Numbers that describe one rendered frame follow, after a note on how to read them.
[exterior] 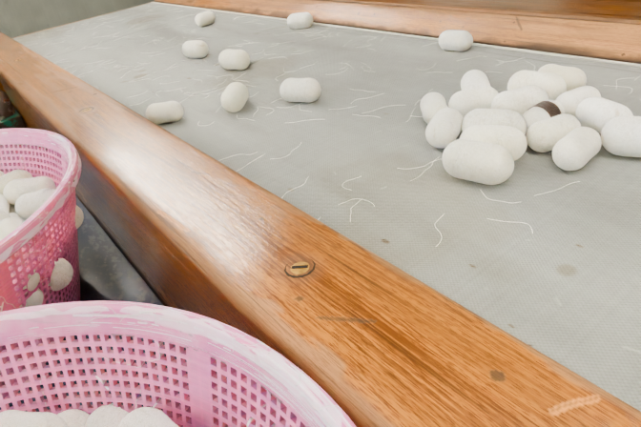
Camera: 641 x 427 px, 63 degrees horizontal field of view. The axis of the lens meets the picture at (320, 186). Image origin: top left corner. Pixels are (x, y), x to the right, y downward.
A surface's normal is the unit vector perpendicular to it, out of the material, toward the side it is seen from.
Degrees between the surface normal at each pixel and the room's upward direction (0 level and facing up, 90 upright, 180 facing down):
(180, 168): 0
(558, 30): 45
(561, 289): 0
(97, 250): 0
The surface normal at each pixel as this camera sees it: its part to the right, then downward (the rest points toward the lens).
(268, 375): -0.68, 0.22
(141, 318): -0.31, 0.27
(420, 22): -0.66, -0.32
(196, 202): -0.15, -0.86
